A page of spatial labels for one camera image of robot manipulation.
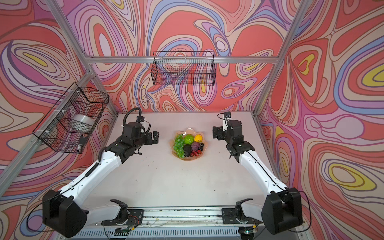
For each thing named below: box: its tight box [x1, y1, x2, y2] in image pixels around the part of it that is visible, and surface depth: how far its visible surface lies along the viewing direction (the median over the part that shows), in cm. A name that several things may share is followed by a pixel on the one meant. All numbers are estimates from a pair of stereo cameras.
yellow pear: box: [194, 134, 203, 143], surface depth 98 cm
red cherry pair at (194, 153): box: [190, 150, 199, 158], surface depth 94 cm
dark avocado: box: [183, 144, 192, 157], surface depth 95 cm
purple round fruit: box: [191, 141, 200, 151], surface depth 97 cm
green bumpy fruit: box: [184, 134, 195, 145], surface depth 98 cm
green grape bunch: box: [173, 134, 185, 159], surface depth 95 cm
